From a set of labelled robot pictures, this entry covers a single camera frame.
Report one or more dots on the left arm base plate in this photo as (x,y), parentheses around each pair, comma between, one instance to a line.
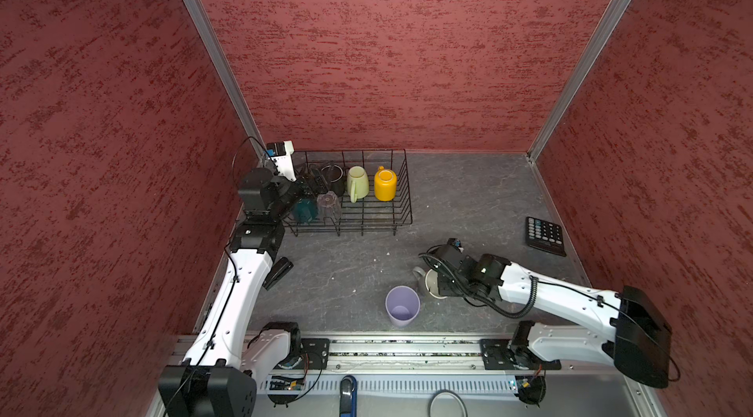
(314,355)

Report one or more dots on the yellow mug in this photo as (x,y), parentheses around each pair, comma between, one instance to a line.
(385,184)

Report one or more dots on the grey mug cream inside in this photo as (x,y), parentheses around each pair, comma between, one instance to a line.
(429,282)

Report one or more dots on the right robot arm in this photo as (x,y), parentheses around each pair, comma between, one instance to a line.
(558,321)

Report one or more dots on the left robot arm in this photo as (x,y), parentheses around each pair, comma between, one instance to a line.
(219,375)

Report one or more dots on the front aluminium rail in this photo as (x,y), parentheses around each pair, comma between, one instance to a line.
(406,352)

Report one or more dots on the teal mug white inside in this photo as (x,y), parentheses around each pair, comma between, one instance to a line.
(305,211)

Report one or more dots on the light green mug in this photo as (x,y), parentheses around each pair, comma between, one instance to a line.
(357,184)

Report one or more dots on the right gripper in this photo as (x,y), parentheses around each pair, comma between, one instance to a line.
(443,286)

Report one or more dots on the black wire dish rack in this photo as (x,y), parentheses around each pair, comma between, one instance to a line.
(368,214)

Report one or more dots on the left corner aluminium profile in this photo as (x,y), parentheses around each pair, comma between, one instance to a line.
(202,23)

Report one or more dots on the black mug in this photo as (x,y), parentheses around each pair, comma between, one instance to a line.
(335,178)

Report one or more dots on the black calculator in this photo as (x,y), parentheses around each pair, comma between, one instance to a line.
(545,236)

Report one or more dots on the right corner aluminium profile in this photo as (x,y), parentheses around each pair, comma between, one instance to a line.
(601,35)

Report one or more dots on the lavender cup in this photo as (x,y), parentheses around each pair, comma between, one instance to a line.
(403,305)

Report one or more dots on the clear plastic cup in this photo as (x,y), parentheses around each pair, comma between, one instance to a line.
(329,208)

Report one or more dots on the corner aluminium profile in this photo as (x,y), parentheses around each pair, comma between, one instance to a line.
(202,23)
(601,35)

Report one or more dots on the black stapler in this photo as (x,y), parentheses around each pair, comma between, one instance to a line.
(280,268)

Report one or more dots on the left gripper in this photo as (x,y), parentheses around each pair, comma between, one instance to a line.
(306,188)

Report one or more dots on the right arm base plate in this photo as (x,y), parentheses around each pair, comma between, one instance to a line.
(498,355)

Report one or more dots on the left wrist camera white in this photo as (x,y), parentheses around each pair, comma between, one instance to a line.
(281,155)

